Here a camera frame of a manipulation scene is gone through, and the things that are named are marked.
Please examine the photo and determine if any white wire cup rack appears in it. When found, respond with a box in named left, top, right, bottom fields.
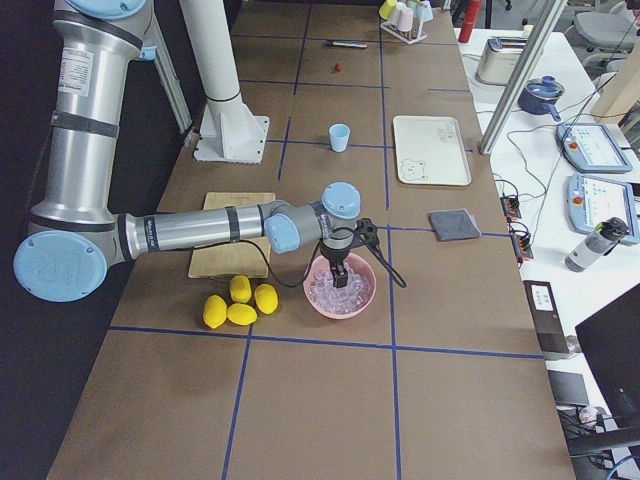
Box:
left=379, top=19, right=429, bottom=43

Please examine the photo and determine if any cream toaster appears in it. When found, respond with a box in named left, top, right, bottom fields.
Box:
left=476, top=36, right=527, bottom=86

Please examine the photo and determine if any yellow cup on rack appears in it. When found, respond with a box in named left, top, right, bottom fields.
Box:
left=378, top=0, right=397, bottom=21

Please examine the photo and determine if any pink bowl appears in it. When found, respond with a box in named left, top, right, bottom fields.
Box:
left=303, top=253, right=377, bottom=320

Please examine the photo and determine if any yellow lemon upper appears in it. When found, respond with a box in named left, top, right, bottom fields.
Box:
left=229, top=275, right=252, bottom=304

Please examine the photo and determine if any yellow lemon right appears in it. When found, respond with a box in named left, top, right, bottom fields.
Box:
left=254, top=283, right=279, bottom=315

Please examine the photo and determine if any grey folded cloth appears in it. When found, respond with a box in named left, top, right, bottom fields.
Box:
left=428, top=209, right=482, bottom=242

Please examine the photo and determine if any light blue cup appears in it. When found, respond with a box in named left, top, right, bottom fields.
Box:
left=328, top=123, right=351, bottom=153

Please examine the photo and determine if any white bear tray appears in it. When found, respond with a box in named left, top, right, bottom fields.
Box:
left=393, top=115, right=472, bottom=186

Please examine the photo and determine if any grey water bottle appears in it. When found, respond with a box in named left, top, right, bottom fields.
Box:
left=564, top=217, right=629, bottom=272

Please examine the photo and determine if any red bottle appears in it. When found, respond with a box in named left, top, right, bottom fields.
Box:
left=458, top=0, right=483, bottom=43

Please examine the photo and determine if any aluminium frame post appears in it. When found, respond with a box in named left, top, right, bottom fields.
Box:
left=478, top=0, right=567, bottom=155

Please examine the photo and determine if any bamboo cutting board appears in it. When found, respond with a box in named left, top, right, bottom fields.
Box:
left=188, top=192, right=276, bottom=279

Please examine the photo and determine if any pink cup on rack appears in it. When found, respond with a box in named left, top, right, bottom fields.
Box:
left=389, top=4, right=414, bottom=34

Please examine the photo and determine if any teach pendant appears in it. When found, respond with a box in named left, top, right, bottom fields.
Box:
left=555, top=122, right=633, bottom=174
left=567, top=173, right=639, bottom=244

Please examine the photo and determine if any pile of clear ice cubes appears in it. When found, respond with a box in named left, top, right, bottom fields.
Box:
left=306, top=262, right=371, bottom=315

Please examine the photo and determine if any teach pendant far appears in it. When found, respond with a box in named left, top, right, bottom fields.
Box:
left=555, top=122, right=633, bottom=174

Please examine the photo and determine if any grey office chair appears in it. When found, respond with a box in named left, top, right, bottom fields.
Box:
left=573, top=12, right=639, bottom=50

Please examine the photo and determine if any yellow lemon middle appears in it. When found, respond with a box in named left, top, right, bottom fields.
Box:
left=202, top=294, right=227, bottom=329

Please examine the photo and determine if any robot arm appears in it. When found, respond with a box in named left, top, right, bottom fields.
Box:
left=13, top=1, right=361, bottom=302

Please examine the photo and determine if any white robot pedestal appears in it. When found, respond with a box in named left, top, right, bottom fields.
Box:
left=180, top=0, right=270, bottom=164

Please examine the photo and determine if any blue cup on rack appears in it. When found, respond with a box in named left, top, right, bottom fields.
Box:
left=413, top=0, right=434, bottom=24

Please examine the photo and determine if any black box with label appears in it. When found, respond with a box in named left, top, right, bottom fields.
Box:
left=523, top=280, right=569, bottom=356

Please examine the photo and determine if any black monitor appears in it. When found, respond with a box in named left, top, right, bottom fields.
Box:
left=576, top=286, right=639, bottom=426

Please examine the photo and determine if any steel muddler black tip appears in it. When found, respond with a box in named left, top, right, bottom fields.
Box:
left=324, top=40, right=368, bottom=49

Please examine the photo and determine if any teach pendant near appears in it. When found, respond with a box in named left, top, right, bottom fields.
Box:
left=567, top=173, right=639, bottom=244

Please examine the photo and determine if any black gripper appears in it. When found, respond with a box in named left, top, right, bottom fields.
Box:
left=320, top=227, right=354, bottom=288

